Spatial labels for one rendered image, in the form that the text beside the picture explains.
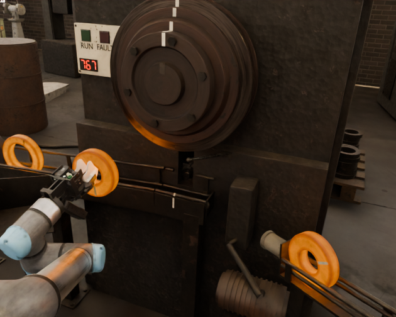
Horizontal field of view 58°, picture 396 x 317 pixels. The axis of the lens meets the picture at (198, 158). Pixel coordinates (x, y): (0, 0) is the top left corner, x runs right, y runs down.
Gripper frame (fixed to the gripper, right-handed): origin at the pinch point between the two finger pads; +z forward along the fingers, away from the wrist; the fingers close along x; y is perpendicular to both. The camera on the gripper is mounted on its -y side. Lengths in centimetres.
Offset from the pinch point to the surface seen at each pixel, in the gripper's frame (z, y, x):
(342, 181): 152, -115, -81
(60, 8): 423, -82, 382
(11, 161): 13, -20, 57
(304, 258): -1, -17, -66
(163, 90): 13.0, 22.7, -21.1
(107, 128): 25.6, -3.9, 12.6
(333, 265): -6, -10, -73
